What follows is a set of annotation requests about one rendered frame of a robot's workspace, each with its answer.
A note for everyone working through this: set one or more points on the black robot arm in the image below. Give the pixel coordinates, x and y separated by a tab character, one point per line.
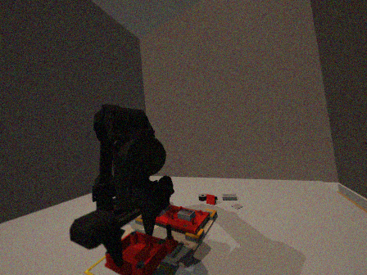
136	151

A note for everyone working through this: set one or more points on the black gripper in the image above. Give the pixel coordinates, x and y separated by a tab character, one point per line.
101	227

